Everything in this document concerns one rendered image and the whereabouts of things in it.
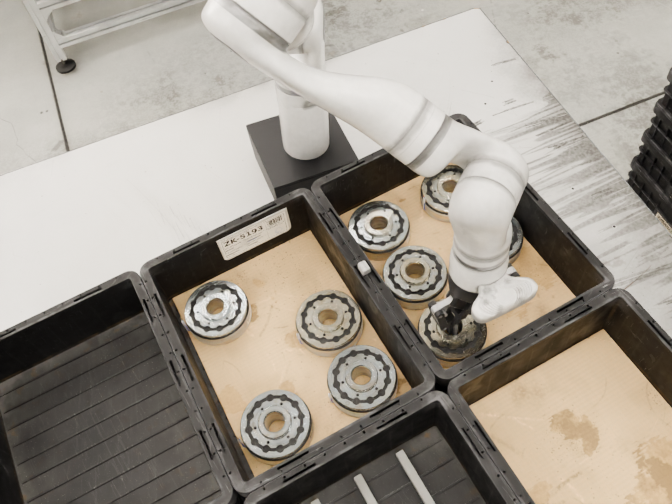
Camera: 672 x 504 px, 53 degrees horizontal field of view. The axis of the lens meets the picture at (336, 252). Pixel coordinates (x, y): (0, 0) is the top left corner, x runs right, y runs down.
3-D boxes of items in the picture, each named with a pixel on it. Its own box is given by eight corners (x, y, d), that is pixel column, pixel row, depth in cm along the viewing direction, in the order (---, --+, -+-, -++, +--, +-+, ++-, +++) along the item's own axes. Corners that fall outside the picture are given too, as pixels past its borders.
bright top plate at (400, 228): (339, 215, 116) (339, 213, 116) (393, 194, 118) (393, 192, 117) (363, 260, 111) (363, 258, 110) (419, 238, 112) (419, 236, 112)
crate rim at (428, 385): (141, 274, 108) (135, 266, 106) (308, 193, 113) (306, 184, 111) (242, 503, 87) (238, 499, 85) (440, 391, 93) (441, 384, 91)
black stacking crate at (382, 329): (161, 303, 116) (138, 268, 106) (315, 226, 121) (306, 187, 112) (257, 517, 95) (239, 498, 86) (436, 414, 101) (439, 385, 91)
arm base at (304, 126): (279, 128, 136) (270, 63, 122) (324, 121, 137) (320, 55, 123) (287, 163, 132) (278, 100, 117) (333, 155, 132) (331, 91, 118)
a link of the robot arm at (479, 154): (548, 161, 76) (453, 85, 73) (523, 221, 72) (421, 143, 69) (508, 184, 82) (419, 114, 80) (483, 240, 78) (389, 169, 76)
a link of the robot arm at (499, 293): (479, 328, 86) (483, 304, 80) (433, 262, 92) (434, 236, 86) (539, 296, 87) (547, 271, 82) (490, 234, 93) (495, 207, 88)
